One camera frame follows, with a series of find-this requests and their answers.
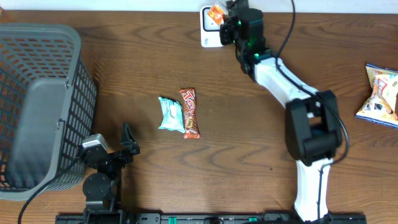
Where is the orange tissue pack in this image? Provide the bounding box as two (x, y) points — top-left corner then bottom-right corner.
(207, 1), (229, 26)

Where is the teal wet wipes pack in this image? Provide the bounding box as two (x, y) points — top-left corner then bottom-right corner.
(158, 96), (185, 133)

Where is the red Top chocolate bar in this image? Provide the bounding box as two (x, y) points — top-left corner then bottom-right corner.
(180, 88), (200, 139)

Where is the yellow white snack bag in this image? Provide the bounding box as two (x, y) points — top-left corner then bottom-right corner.
(355, 63), (397, 128)

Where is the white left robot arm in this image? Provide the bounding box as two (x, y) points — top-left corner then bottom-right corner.
(78, 122), (140, 224)

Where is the grey plastic shopping basket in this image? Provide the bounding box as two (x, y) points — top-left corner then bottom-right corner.
(1, 23), (97, 201)

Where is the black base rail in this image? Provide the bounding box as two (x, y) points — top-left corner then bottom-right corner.
(55, 211), (368, 224)

